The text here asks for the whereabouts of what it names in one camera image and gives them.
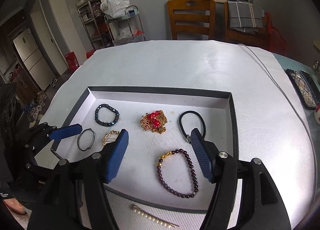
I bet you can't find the thin metal bangle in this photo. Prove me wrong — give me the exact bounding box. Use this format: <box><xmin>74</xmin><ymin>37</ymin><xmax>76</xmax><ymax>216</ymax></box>
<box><xmin>76</xmin><ymin>128</ymin><xmax>96</xmax><ymax>152</ymax></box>

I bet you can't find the black smartphone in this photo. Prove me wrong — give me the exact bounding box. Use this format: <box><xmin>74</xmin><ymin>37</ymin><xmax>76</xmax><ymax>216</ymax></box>
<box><xmin>300</xmin><ymin>70</ymin><xmax>320</xmax><ymax>102</ymax></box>

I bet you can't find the red bead gold chain necklace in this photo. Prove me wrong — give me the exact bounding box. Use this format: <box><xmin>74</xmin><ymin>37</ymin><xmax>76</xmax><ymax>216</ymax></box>
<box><xmin>139</xmin><ymin>109</ymin><xmax>168</xmax><ymax>135</ymax></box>

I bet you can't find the grey shallow box tray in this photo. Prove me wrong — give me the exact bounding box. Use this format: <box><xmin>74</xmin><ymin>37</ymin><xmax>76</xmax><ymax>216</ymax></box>
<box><xmin>35</xmin><ymin>86</ymin><xmax>238</xmax><ymax>214</ymax></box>

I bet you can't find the black hair tie with charm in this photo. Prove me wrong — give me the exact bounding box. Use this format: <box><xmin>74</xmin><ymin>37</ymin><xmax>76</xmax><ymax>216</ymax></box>
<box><xmin>178</xmin><ymin>110</ymin><xmax>207</xmax><ymax>143</ymax></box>

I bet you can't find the grey checked cloth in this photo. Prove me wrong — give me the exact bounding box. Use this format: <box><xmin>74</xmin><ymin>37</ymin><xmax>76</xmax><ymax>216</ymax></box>
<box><xmin>228</xmin><ymin>1</ymin><xmax>265</xmax><ymax>34</ymax></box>

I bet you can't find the wooden chair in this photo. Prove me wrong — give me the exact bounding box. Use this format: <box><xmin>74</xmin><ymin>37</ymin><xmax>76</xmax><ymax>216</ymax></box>
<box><xmin>223</xmin><ymin>1</ymin><xmax>272</xmax><ymax>47</ymax></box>
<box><xmin>167</xmin><ymin>0</ymin><xmax>216</xmax><ymax>40</ymax></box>

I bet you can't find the white table mat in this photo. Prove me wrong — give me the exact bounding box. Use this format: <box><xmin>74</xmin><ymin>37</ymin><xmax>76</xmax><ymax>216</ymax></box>
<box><xmin>42</xmin><ymin>40</ymin><xmax>316</xmax><ymax>227</ymax></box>

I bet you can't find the white bottle red label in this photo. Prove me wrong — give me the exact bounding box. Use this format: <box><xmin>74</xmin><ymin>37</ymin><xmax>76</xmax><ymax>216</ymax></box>
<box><xmin>313</xmin><ymin>104</ymin><xmax>320</xmax><ymax>125</ymax></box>

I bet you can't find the white refrigerator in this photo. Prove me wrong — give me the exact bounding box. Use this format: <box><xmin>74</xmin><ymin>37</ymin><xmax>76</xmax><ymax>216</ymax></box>
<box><xmin>13</xmin><ymin>30</ymin><xmax>55</xmax><ymax>91</ymax></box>

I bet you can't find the dark purple beaded bracelet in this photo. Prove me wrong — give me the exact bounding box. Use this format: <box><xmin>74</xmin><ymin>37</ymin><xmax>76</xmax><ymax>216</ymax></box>
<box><xmin>156</xmin><ymin>148</ymin><xmax>200</xmax><ymax>199</ymax></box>

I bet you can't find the grey cable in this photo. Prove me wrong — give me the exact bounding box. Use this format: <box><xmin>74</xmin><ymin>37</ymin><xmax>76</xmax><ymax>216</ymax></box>
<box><xmin>238</xmin><ymin>43</ymin><xmax>311</xmax><ymax>128</ymax></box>

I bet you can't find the blue beaded bracelet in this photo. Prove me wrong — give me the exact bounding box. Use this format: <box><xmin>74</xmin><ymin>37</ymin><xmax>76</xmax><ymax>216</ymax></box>
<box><xmin>94</xmin><ymin>103</ymin><xmax>121</xmax><ymax>128</ymax></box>

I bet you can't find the person's left hand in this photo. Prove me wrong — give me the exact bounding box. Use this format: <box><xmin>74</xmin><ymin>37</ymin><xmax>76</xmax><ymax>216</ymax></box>
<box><xmin>3</xmin><ymin>198</ymin><xmax>26</xmax><ymax>215</ymax></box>

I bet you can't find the white plastic bag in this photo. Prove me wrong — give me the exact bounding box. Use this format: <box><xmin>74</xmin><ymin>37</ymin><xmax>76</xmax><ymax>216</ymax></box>
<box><xmin>100</xmin><ymin>0</ymin><xmax>131</xmax><ymax>19</ymax></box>

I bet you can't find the gold ring hair pin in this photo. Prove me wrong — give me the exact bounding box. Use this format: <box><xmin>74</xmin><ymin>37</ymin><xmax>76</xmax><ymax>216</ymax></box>
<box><xmin>102</xmin><ymin>130</ymin><xmax>120</xmax><ymax>147</ymax></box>

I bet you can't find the wheeled metal cart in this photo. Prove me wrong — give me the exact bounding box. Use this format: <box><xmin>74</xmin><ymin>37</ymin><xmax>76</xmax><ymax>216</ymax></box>
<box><xmin>105</xmin><ymin>5</ymin><xmax>146</xmax><ymax>46</ymax></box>

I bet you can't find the metal shelf rack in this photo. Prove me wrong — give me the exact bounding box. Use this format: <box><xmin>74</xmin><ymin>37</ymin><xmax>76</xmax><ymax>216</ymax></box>
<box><xmin>76</xmin><ymin>0</ymin><xmax>113</xmax><ymax>50</ymax></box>

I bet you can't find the pearl hair clip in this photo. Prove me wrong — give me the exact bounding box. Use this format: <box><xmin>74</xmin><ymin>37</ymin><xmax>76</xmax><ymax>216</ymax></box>
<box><xmin>131</xmin><ymin>204</ymin><xmax>179</xmax><ymax>228</ymax></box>

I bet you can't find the red box on floor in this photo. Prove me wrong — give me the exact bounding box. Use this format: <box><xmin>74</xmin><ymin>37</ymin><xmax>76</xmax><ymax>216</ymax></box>
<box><xmin>65</xmin><ymin>52</ymin><xmax>79</xmax><ymax>73</ymax></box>

